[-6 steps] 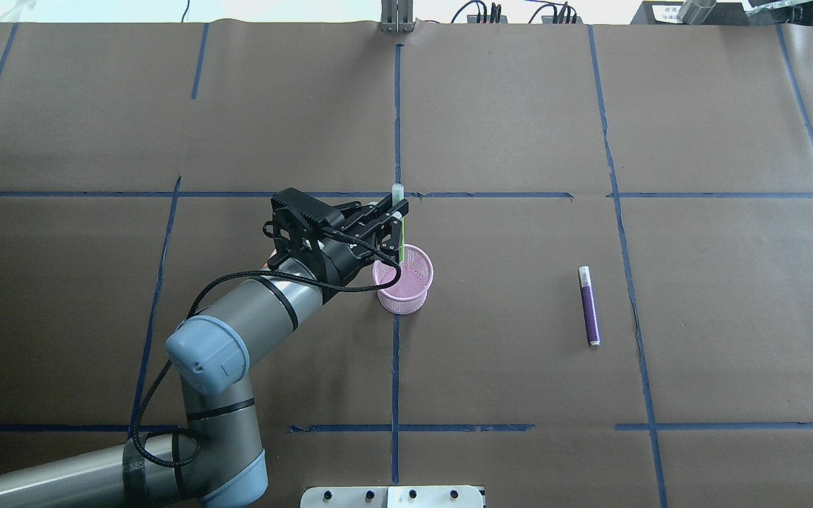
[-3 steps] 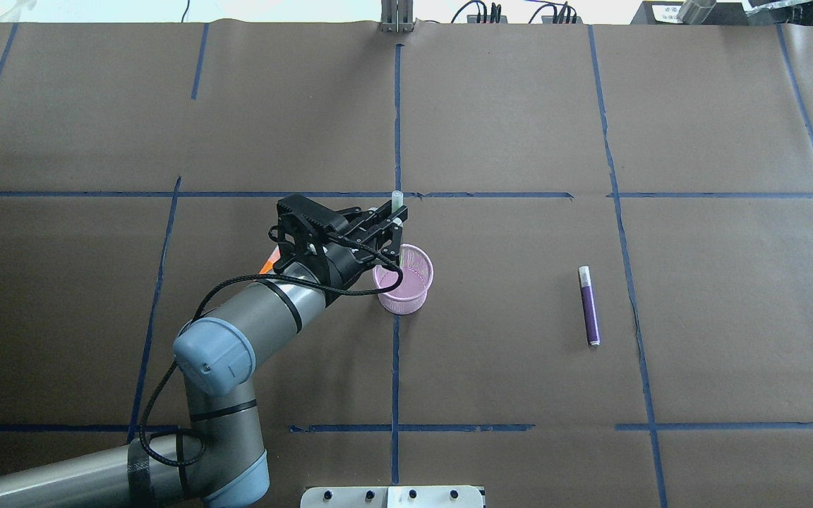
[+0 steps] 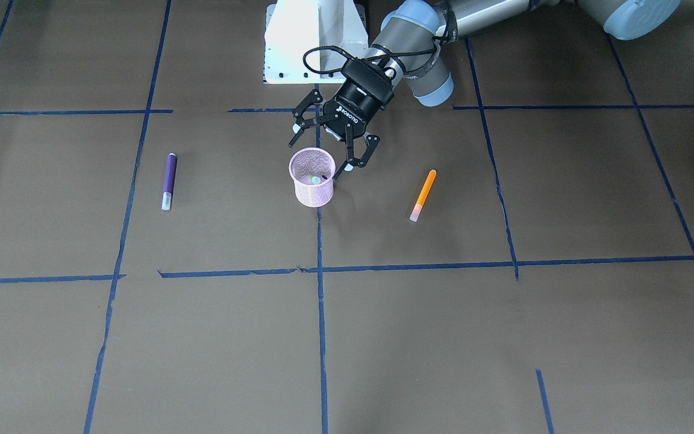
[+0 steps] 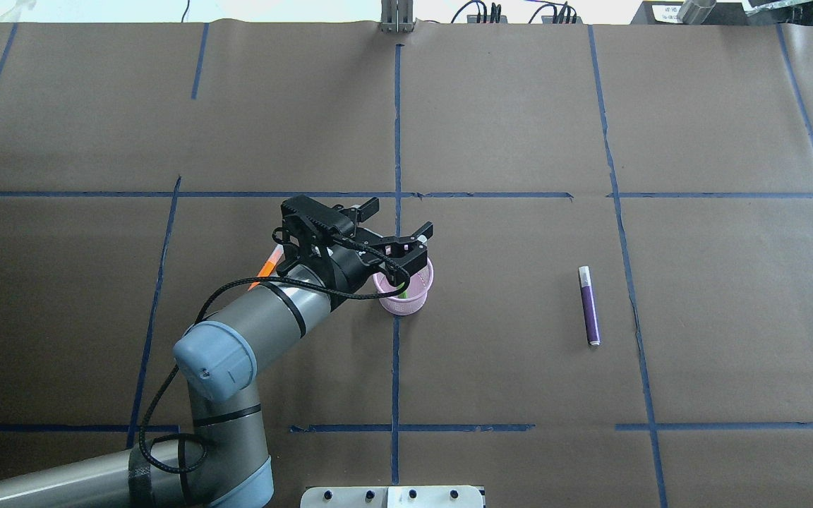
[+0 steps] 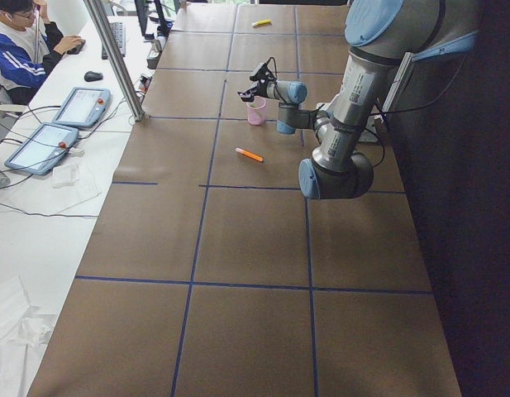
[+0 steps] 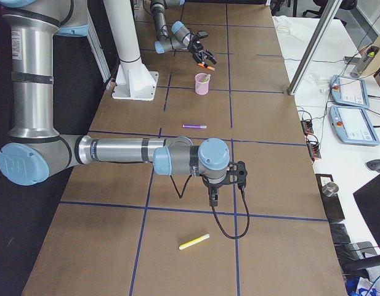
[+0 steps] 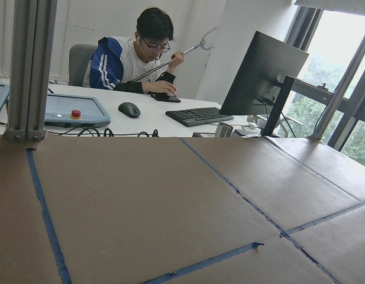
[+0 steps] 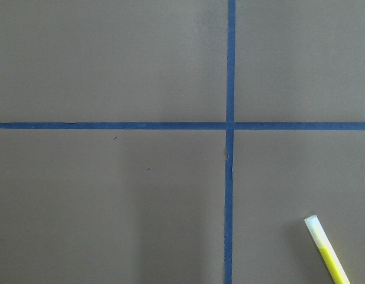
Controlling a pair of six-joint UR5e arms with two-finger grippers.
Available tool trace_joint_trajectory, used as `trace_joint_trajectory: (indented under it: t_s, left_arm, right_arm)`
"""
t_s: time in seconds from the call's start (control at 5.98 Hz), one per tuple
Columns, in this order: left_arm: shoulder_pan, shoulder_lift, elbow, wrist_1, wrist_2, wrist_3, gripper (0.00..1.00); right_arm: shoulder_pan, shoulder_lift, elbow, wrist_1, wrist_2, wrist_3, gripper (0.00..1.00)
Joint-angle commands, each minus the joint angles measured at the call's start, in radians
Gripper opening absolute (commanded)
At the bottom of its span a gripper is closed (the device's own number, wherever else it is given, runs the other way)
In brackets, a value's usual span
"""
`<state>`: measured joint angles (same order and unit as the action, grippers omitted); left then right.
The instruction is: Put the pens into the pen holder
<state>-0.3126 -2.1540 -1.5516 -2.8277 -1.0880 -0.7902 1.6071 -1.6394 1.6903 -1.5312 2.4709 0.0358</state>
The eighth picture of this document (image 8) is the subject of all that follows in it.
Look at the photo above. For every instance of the yellow highlighter pen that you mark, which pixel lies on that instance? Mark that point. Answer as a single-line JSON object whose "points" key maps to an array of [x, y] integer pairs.
{"points": [[326, 250]]}

